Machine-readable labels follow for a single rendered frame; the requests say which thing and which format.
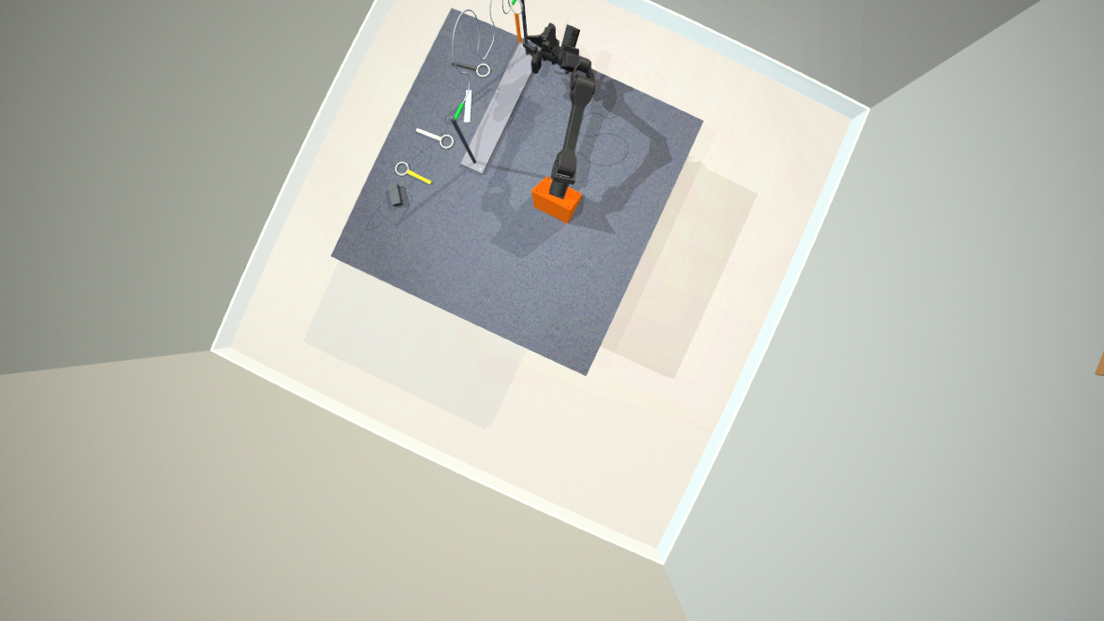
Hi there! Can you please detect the white loop with straight handle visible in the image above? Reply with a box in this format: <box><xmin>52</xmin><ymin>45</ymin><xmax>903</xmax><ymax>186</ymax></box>
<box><xmin>416</xmin><ymin>128</ymin><xmax>454</xmax><ymax>149</ymax></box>

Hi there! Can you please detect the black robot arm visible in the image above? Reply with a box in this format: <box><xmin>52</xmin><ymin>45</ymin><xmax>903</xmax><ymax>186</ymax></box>
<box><xmin>541</xmin><ymin>23</ymin><xmax>596</xmax><ymax>200</ymax></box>

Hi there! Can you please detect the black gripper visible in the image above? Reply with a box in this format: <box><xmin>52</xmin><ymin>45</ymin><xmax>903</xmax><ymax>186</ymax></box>
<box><xmin>523</xmin><ymin>23</ymin><xmax>560</xmax><ymax>74</ymax></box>

